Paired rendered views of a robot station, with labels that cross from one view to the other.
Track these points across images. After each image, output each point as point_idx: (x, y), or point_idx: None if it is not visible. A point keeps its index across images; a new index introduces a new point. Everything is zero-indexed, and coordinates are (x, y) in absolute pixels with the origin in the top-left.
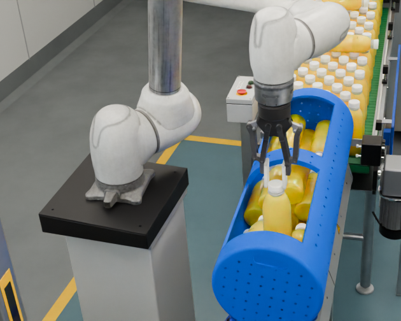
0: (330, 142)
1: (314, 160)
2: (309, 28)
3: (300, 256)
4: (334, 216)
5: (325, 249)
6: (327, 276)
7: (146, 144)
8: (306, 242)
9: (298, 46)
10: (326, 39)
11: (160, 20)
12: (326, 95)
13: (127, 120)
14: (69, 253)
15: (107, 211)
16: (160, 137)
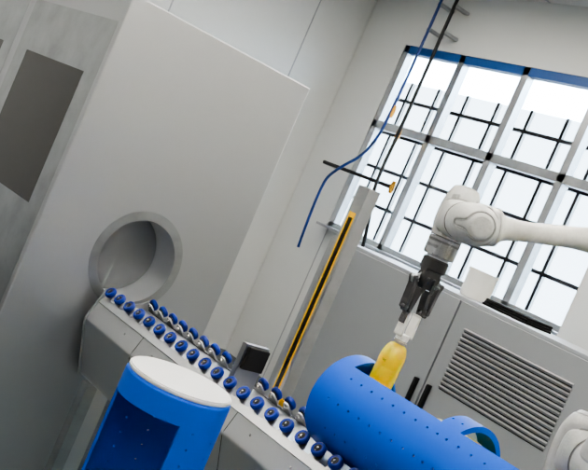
0: (487, 454)
1: (456, 422)
2: (456, 203)
3: (343, 359)
4: (385, 426)
5: (347, 393)
6: (329, 407)
7: (565, 446)
8: (355, 369)
9: (442, 205)
10: (449, 214)
11: None
12: None
13: (578, 414)
14: None
15: None
16: (573, 453)
